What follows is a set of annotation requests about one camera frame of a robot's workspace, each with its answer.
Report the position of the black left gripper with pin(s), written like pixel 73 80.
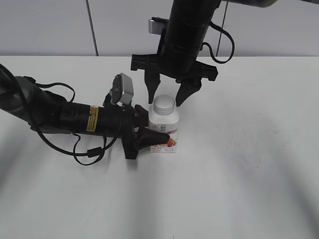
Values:
pixel 120 121

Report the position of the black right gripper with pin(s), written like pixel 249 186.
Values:
pixel 190 80

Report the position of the white ribbed bottle cap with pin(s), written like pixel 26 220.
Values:
pixel 164 105

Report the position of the white strawberry drink bottle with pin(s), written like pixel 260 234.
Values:
pixel 168 124

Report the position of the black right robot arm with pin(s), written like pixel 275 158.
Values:
pixel 181 39

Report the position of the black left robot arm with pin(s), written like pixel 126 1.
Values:
pixel 50 113

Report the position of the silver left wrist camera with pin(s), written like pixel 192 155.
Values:
pixel 122 90

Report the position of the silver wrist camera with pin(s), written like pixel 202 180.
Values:
pixel 122 90
pixel 156 25

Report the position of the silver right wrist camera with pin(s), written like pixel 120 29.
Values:
pixel 156 25

